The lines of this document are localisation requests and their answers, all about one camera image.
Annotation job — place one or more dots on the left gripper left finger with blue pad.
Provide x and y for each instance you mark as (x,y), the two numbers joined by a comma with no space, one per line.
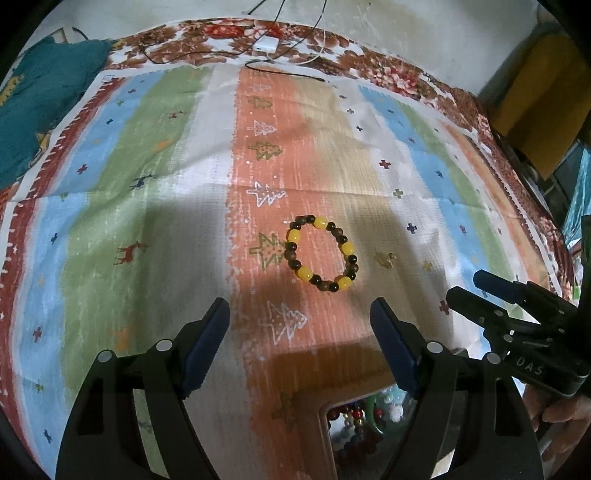
(102,437)

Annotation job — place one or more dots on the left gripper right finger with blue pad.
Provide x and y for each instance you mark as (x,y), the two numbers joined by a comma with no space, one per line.
(496,440)

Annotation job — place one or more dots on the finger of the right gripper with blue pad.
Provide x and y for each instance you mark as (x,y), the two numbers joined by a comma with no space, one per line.
(492,319)
(536,300)

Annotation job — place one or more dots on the green jade bangle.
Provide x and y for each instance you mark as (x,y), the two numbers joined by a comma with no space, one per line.
(378,413)

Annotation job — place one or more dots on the person's right hand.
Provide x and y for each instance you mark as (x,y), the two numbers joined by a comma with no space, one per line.
(573,412)

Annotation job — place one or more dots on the light blue patterned cloth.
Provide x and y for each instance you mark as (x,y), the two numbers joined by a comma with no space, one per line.
(580,203)

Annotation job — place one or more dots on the rectangular metal tin box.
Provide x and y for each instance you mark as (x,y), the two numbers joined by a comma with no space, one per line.
(336,440)

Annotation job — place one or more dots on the mustard yellow hanging cloth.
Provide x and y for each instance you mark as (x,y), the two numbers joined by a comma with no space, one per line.
(547,104)

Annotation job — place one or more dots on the striped colourful woven mat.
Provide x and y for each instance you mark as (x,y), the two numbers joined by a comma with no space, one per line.
(244,413)

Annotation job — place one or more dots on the white charger adapter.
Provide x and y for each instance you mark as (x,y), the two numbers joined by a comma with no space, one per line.
(266,44)

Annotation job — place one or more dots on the teal blanket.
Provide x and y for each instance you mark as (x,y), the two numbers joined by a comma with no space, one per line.
(35,102)

